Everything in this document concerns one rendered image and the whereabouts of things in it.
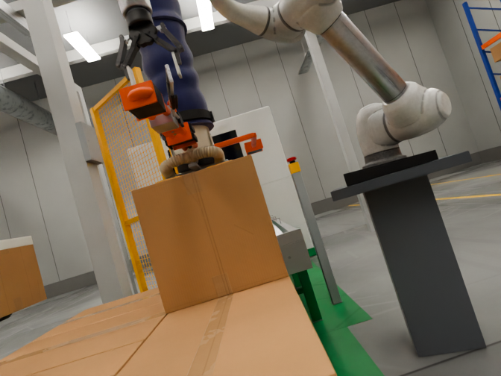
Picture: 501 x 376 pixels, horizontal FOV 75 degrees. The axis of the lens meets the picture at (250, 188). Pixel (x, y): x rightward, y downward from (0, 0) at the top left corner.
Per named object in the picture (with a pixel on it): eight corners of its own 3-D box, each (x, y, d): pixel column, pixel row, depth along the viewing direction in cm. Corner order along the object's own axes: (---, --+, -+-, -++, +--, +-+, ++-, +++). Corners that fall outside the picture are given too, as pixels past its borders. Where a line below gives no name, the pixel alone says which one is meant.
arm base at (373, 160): (405, 160, 154) (402, 148, 155) (407, 157, 134) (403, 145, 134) (366, 170, 161) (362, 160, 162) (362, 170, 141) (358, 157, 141)
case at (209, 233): (198, 274, 160) (176, 197, 163) (276, 251, 160) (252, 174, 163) (165, 314, 100) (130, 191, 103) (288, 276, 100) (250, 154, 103)
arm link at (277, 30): (253, 15, 126) (272, -10, 115) (291, 27, 135) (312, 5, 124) (256, 45, 124) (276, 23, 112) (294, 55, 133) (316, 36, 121)
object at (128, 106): (138, 121, 78) (132, 102, 78) (167, 113, 78) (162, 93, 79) (124, 110, 70) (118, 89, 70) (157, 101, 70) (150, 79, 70)
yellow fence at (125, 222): (146, 333, 287) (85, 110, 301) (156, 327, 295) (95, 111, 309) (212, 334, 234) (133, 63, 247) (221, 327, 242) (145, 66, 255)
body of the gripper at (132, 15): (155, 19, 100) (164, 46, 99) (129, 26, 100) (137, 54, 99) (147, 3, 92) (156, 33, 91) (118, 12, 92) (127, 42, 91)
